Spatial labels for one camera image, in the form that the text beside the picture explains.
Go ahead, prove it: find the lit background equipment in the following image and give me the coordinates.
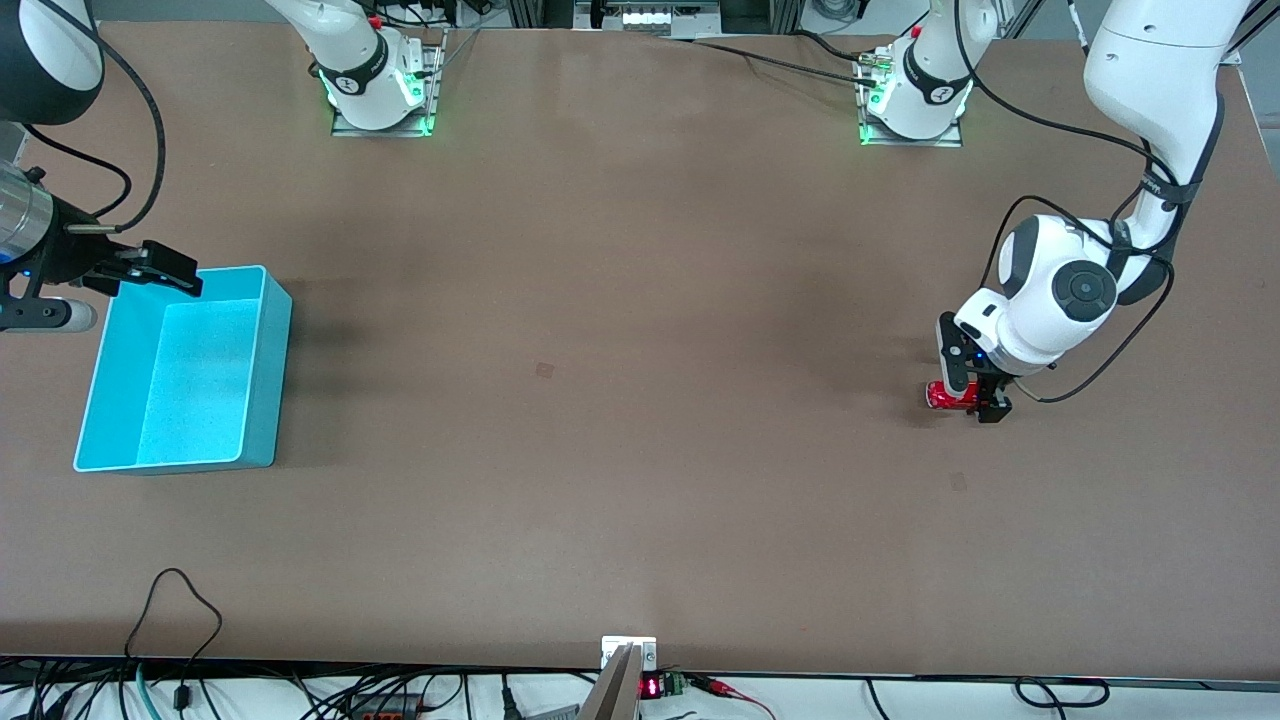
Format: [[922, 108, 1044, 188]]
[[575, 0, 723, 39]]

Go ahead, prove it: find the white mounting bracket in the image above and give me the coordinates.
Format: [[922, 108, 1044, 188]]
[[601, 636, 658, 671]]

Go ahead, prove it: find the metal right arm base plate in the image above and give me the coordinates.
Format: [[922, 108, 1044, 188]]
[[330, 28, 448, 138]]

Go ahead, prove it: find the short black table cable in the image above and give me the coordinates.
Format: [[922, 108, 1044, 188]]
[[795, 28, 871, 63]]

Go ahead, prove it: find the black coiled cable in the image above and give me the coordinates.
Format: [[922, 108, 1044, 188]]
[[1015, 678, 1111, 709]]

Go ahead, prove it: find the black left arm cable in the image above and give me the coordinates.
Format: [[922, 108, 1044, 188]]
[[953, 0, 1178, 405]]

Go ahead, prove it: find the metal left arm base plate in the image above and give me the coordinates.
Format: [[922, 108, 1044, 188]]
[[858, 45, 966, 149]]

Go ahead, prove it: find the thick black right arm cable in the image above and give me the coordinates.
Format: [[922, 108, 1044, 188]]
[[68, 0, 168, 236]]

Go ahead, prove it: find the red clip lead wire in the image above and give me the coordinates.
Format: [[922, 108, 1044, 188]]
[[688, 675, 776, 720]]

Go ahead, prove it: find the thin black looped cable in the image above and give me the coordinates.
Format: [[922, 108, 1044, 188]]
[[124, 567, 224, 701]]

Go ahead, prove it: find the red beetle toy car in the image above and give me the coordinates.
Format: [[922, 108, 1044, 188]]
[[925, 380, 986, 413]]

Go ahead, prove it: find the blue plastic box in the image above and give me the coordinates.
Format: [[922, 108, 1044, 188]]
[[73, 264, 294, 475]]

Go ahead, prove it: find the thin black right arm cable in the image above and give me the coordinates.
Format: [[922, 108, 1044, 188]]
[[22, 122, 134, 219]]

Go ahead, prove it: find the grey aluminium bar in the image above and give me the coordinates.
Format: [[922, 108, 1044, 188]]
[[578, 645, 642, 720]]

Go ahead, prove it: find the long black table cable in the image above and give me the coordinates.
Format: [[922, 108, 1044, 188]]
[[665, 38, 881, 89]]

